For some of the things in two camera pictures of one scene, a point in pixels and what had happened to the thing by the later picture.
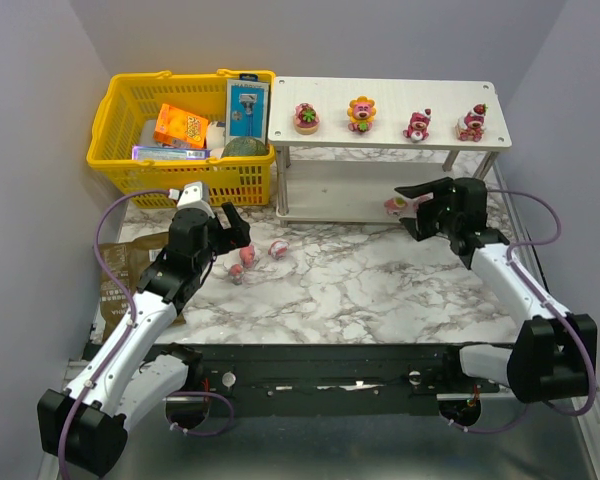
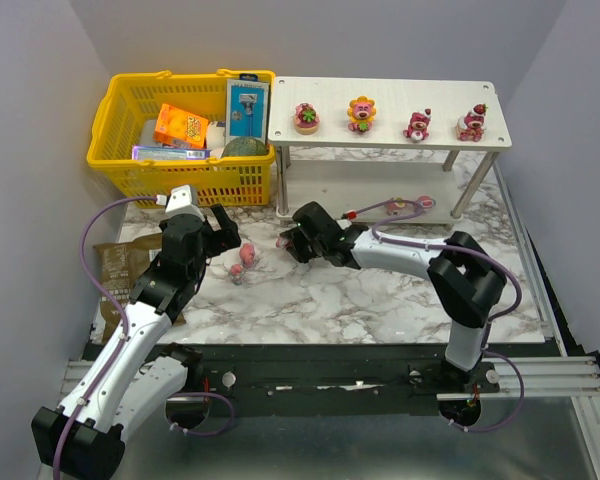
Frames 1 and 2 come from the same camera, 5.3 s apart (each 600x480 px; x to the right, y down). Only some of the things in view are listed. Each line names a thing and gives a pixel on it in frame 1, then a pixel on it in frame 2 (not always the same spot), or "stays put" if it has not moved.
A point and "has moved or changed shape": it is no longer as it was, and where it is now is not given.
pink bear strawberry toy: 471,125 stays put
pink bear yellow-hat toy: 394,205 stays put
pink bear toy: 247,255 stays put
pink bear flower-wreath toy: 236,271 stays put
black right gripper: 431,216 → 300,241
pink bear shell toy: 278,249 has moved or changed shape
